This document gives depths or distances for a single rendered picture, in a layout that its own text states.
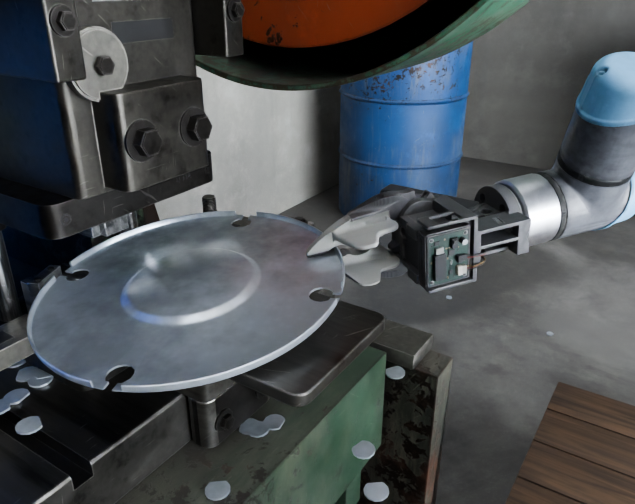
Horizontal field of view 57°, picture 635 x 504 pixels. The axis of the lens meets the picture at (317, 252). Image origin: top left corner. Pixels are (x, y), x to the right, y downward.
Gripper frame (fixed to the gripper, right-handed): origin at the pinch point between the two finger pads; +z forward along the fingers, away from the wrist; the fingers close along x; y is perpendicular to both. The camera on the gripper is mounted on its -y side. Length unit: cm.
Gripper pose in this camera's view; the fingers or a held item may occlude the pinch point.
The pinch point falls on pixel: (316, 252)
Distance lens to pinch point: 59.0
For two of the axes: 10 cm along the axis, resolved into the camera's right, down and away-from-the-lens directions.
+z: -9.4, 2.3, -2.5
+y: 3.2, 4.0, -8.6
